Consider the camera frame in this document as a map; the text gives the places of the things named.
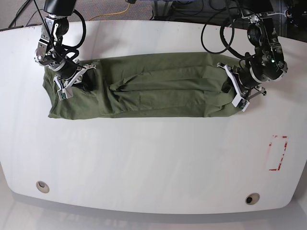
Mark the green t-shirt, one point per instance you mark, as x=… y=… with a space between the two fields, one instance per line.
x=149 y=85

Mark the table cable grommet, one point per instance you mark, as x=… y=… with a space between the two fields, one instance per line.
x=42 y=187
x=252 y=199

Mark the right table cable grommet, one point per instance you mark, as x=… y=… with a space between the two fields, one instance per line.
x=252 y=199

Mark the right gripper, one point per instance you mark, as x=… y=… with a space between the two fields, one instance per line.
x=68 y=75

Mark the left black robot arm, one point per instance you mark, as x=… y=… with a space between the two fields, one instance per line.
x=266 y=64

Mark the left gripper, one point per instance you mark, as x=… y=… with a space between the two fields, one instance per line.
x=242 y=93

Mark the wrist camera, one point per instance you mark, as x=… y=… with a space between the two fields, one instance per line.
x=244 y=105
x=65 y=93

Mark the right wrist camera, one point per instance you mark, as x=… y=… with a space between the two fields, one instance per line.
x=65 y=93

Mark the red tape rectangle marking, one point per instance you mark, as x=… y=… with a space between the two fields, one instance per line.
x=276 y=152

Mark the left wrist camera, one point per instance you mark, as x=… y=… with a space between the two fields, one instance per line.
x=244 y=105

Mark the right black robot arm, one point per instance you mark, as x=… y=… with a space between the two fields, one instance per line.
x=60 y=58

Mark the left table cable grommet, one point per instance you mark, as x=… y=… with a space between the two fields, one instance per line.
x=42 y=187

